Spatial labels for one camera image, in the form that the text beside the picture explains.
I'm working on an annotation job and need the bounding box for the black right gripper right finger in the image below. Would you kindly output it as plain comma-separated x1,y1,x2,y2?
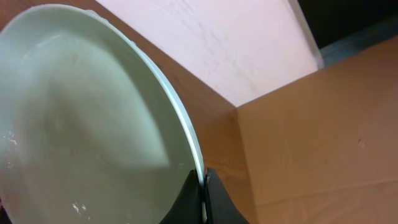
204,168,249,224

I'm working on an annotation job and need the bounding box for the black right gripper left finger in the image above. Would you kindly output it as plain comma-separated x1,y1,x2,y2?
160,170,203,224

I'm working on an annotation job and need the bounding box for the pale green plate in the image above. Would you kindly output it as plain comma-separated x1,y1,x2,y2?
1,4,204,223

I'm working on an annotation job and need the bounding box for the brown cardboard box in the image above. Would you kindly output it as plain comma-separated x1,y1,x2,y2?
238,39,397,223

